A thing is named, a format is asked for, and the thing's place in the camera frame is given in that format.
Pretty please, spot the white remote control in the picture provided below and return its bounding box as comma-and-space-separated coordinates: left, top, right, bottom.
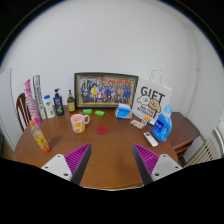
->
143, 131, 159, 148

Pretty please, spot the dark blue pump bottle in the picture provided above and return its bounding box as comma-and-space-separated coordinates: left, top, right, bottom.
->
52, 88, 65, 117

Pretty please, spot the small puzzle cube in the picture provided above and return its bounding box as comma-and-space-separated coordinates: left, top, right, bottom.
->
141, 115, 152, 127

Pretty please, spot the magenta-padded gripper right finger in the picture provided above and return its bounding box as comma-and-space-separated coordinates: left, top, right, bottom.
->
131, 142, 184, 186

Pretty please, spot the framed group photo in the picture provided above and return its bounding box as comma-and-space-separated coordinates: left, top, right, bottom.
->
73, 72, 140, 109

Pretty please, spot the blue detergent bottle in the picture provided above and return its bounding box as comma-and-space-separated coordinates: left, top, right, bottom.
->
151, 105, 174, 143

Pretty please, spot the brown wooden chair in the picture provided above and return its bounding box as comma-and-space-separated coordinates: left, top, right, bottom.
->
15, 92, 33, 132

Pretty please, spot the white radiator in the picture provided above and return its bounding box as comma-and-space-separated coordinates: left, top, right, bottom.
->
184, 128, 224, 168

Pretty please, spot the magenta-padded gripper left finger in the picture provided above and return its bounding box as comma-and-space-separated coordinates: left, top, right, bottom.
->
40, 142, 93, 186

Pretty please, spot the patterned snack packet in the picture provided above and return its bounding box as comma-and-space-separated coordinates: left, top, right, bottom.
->
130, 118, 146, 130

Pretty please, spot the pink toothpaste box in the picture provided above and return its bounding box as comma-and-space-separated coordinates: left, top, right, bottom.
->
23, 78, 41, 126

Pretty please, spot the brown pump bottle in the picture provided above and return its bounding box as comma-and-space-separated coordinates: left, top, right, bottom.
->
66, 89, 77, 113

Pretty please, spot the flat round red coaster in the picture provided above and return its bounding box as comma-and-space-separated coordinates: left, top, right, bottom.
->
96, 125, 110, 136

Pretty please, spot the white printed paper gift bag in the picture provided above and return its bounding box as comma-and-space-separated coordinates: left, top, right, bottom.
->
131, 68, 173, 126

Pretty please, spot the white bottle with blue cap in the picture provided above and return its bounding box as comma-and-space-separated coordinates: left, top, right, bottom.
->
42, 94, 56, 119

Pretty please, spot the orange-capped clear drink bottle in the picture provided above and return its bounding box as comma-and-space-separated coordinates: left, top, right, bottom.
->
29, 119, 52, 154

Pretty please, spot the pink patterned mug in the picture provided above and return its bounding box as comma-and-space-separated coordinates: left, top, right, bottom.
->
69, 113, 91, 134

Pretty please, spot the blue tissue pack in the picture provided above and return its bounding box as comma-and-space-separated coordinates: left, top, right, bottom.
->
114, 103, 133, 120

